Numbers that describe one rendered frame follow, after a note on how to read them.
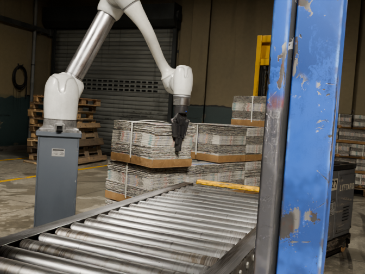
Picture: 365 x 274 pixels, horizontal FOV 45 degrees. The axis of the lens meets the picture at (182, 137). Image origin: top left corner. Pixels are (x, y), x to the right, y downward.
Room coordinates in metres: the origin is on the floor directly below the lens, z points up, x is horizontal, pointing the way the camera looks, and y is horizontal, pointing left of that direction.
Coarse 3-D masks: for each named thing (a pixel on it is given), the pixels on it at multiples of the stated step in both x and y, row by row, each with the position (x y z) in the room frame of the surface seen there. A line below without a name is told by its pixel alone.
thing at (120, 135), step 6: (120, 120) 2.48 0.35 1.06; (126, 120) 2.52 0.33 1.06; (114, 126) 2.52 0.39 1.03; (120, 126) 2.47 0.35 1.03; (126, 126) 2.44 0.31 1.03; (114, 132) 2.52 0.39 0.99; (120, 132) 2.47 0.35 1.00; (126, 132) 2.43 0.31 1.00; (114, 138) 2.51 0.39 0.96; (120, 138) 2.47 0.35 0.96; (126, 138) 2.43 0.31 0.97; (114, 144) 2.50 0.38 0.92; (120, 144) 2.46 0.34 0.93; (126, 144) 2.42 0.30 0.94; (114, 150) 2.50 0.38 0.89; (120, 150) 2.46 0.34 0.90; (126, 150) 2.42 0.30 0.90; (126, 162) 2.44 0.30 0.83
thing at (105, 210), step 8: (176, 184) 2.01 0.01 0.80; (184, 184) 2.02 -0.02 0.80; (192, 184) 2.08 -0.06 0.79; (152, 192) 1.76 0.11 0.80; (160, 192) 1.78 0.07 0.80; (128, 200) 1.58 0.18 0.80; (136, 200) 1.59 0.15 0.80; (144, 200) 1.63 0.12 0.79; (96, 208) 1.42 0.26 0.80; (104, 208) 1.42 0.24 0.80; (112, 208) 1.43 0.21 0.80; (72, 216) 1.29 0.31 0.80; (80, 216) 1.30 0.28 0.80; (88, 216) 1.30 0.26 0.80; (96, 216) 1.33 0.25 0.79; (48, 224) 1.19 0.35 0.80; (56, 224) 1.19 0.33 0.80; (64, 224) 1.20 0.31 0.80; (24, 232) 1.10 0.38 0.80; (32, 232) 1.10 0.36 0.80; (40, 232) 1.11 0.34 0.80; (48, 232) 1.13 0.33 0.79; (0, 240) 1.02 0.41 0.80; (8, 240) 1.02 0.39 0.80; (16, 240) 1.03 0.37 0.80
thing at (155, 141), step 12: (144, 132) 2.32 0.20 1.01; (156, 132) 2.26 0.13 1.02; (168, 132) 2.33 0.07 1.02; (192, 132) 2.44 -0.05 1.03; (144, 144) 2.30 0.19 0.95; (156, 144) 2.28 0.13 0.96; (168, 144) 2.33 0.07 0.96; (144, 156) 2.30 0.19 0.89; (156, 156) 2.28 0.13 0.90; (168, 156) 2.34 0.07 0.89; (180, 156) 2.39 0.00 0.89
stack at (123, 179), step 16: (112, 160) 2.54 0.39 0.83; (192, 160) 2.85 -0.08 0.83; (112, 176) 2.54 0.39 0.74; (128, 176) 2.44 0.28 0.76; (144, 176) 2.34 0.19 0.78; (160, 176) 2.37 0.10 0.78; (176, 176) 2.46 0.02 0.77; (192, 176) 2.57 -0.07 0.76; (208, 176) 2.67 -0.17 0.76; (224, 176) 2.79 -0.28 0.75; (240, 176) 2.92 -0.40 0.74; (256, 176) 3.06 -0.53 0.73; (128, 192) 2.42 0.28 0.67; (144, 192) 2.34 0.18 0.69
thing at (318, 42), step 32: (288, 0) 0.53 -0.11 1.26; (320, 0) 0.52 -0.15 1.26; (288, 32) 0.53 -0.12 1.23; (320, 32) 0.52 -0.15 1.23; (288, 64) 0.53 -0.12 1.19; (320, 64) 0.51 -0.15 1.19; (288, 96) 0.53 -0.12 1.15; (320, 96) 0.51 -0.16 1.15; (288, 128) 0.53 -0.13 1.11; (320, 128) 0.51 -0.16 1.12; (288, 160) 0.52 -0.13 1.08; (320, 160) 0.51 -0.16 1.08; (288, 192) 0.52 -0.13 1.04; (320, 192) 0.51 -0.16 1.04; (256, 224) 0.54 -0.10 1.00; (288, 224) 0.52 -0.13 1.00; (320, 224) 0.51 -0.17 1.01; (256, 256) 0.53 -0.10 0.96; (288, 256) 0.52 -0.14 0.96; (320, 256) 0.51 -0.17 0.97
